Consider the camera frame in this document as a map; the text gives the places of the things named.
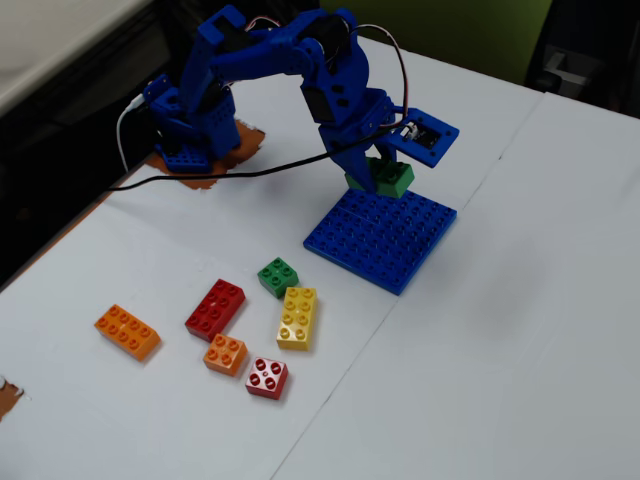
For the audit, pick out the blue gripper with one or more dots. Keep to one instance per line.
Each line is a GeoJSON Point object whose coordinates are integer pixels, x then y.
{"type": "Point", "coordinates": [350, 141]}

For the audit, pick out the green 2x4 block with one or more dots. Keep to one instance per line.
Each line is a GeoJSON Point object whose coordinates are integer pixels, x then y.
{"type": "Point", "coordinates": [400, 182]}

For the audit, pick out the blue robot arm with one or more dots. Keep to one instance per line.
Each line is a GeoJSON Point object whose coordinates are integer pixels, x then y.
{"type": "Point", "coordinates": [260, 55]}

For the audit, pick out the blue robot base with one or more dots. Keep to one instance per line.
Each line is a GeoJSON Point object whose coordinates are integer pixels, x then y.
{"type": "Point", "coordinates": [210, 140]}

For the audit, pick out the green 2x2 block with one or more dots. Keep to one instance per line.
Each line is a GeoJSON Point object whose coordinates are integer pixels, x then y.
{"type": "Point", "coordinates": [277, 276]}

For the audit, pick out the yellow 2x4 block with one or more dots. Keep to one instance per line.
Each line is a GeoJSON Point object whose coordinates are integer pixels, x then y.
{"type": "Point", "coordinates": [297, 317]}

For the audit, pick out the red 2x4 block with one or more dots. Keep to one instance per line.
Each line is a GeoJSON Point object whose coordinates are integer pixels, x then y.
{"type": "Point", "coordinates": [215, 310]}

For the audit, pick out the red 2x2 block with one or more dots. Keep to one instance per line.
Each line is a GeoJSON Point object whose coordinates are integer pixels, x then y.
{"type": "Point", "coordinates": [266, 377]}

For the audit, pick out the orange 2x2 block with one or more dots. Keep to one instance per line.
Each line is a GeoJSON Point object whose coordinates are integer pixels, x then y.
{"type": "Point", "coordinates": [225, 354]}

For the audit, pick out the orange 2x4 block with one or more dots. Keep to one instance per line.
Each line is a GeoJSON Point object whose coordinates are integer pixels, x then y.
{"type": "Point", "coordinates": [127, 331]}

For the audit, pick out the blue 8x8 studded baseplate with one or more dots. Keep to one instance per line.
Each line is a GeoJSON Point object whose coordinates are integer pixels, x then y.
{"type": "Point", "coordinates": [380, 240]}

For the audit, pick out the green partition panel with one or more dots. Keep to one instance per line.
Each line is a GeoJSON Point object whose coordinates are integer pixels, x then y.
{"type": "Point", "coordinates": [450, 35]}

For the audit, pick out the black chair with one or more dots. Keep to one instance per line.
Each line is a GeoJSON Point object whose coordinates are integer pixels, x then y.
{"type": "Point", "coordinates": [590, 45]}

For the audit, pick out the white side desk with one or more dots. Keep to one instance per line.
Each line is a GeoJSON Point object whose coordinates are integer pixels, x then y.
{"type": "Point", "coordinates": [45, 40]}

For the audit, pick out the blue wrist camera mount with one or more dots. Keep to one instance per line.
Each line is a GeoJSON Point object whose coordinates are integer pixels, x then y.
{"type": "Point", "coordinates": [440, 145]}

